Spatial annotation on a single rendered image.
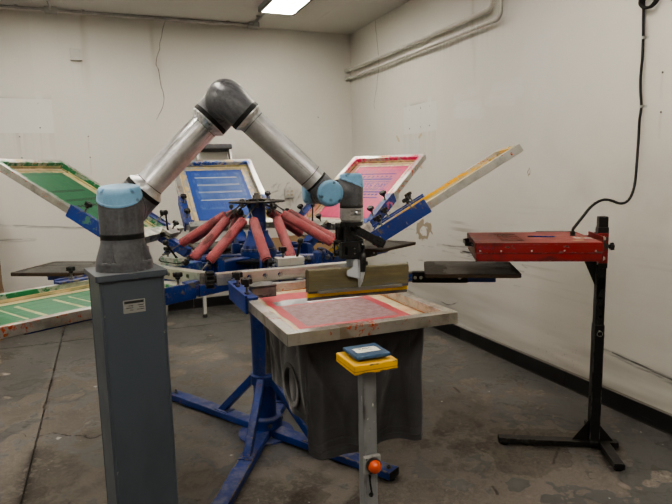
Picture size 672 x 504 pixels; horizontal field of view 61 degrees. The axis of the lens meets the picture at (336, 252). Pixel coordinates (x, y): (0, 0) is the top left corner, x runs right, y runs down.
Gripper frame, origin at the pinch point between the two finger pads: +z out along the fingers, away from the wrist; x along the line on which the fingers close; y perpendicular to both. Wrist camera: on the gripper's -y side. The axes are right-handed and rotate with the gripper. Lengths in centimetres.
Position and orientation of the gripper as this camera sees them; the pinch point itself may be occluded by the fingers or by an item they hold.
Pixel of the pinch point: (358, 281)
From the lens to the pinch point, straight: 188.4
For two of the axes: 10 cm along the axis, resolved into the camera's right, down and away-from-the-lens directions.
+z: 0.2, 9.9, 1.4
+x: 3.8, 1.2, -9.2
